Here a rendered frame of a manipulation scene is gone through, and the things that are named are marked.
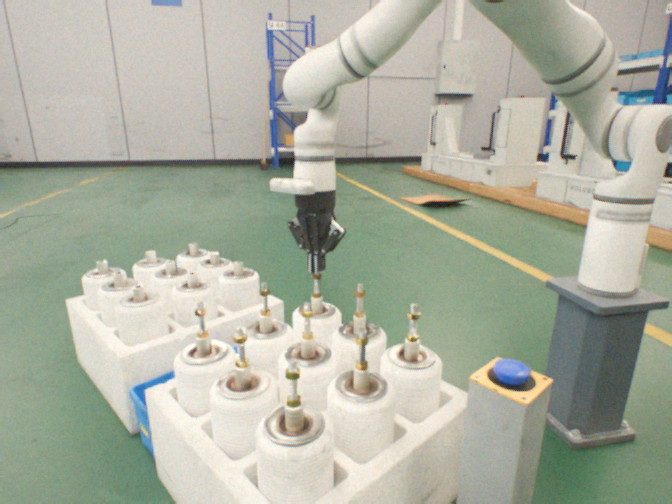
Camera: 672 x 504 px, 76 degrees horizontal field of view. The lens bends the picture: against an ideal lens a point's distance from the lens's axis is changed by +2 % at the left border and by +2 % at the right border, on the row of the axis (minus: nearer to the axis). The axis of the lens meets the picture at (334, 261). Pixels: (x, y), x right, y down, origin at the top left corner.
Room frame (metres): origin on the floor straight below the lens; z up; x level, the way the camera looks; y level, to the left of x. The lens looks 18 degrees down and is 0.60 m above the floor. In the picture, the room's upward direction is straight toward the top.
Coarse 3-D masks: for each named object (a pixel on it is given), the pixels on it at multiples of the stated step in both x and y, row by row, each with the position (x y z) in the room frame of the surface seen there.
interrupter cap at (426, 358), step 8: (400, 344) 0.63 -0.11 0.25; (392, 352) 0.61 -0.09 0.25; (400, 352) 0.61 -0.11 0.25; (424, 352) 0.61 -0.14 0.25; (432, 352) 0.61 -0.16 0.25; (392, 360) 0.58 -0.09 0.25; (400, 360) 0.58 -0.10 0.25; (408, 360) 0.59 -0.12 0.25; (416, 360) 0.59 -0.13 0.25; (424, 360) 0.59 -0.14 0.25; (432, 360) 0.58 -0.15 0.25; (408, 368) 0.56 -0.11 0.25; (416, 368) 0.56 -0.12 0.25; (424, 368) 0.56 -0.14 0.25
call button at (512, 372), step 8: (504, 360) 0.46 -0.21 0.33; (512, 360) 0.46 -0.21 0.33; (496, 368) 0.44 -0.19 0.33; (504, 368) 0.44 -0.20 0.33; (512, 368) 0.44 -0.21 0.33; (520, 368) 0.44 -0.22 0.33; (528, 368) 0.44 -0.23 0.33; (504, 376) 0.43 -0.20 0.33; (512, 376) 0.43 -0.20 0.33; (520, 376) 0.43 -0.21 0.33; (528, 376) 0.43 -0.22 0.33; (512, 384) 0.43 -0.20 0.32; (520, 384) 0.43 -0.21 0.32
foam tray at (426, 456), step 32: (448, 384) 0.63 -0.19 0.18; (160, 416) 0.57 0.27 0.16; (448, 416) 0.55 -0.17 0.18; (160, 448) 0.59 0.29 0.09; (192, 448) 0.49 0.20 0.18; (416, 448) 0.48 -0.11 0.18; (448, 448) 0.54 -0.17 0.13; (192, 480) 0.50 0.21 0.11; (224, 480) 0.43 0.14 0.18; (256, 480) 0.46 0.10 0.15; (352, 480) 0.43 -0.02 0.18; (384, 480) 0.44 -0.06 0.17; (416, 480) 0.49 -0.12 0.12; (448, 480) 0.55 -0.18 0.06
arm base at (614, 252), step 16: (592, 208) 0.78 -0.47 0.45; (608, 208) 0.74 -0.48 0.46; (624, 208) 0.73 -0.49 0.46; (640, 208) 0.72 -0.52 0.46; (592, 224) 0.77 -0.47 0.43; (608, 224) 0.74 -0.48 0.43; (624, 224) 0.73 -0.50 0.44; (640, 224) 0.72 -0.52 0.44; (592, 240) 0.76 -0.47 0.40; (608, 240) 0.74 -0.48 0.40; (624, 240) 0.73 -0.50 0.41; (640, 240) 0.73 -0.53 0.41; (592, 256) 0.75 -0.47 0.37; (608, 256) 0.73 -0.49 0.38; (624, 256) 0.72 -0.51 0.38; (640, 256) 0.73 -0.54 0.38; (592, 272) 0.75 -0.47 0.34; (608, 272) 0.73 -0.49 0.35; (624, 272) 0.72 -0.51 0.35; (640, 272) 0.75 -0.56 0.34; (592, 288) 0.74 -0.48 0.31; (608, 288) 0.73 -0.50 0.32; (624, 288) 0.72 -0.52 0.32
